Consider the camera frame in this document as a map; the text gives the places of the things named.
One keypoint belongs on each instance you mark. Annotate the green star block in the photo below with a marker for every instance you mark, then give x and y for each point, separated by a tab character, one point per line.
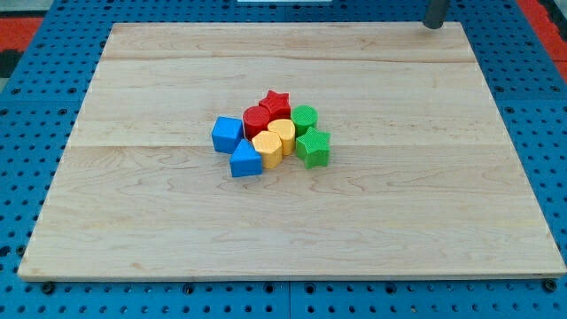
313	148

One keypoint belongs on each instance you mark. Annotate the red star block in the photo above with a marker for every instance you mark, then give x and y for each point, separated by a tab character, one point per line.
277	104

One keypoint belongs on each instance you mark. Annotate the yellow hexagon block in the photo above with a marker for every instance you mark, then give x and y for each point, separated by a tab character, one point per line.
269	146

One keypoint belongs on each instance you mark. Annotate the yellow heart block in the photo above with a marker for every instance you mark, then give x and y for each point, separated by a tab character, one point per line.
285	128

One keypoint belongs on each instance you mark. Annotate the blue triangle block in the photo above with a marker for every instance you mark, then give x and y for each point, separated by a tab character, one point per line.
245	160

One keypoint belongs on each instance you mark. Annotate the green cylinder block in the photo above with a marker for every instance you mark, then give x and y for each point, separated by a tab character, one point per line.
303	118

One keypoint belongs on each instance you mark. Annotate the red cylinder block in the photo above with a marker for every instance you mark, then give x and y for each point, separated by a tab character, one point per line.
255	119

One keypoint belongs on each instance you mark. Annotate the blue cube block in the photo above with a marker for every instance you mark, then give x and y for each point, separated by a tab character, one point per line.
226	134

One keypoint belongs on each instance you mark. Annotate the light wooden board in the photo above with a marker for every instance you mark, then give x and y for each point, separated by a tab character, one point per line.
423	182

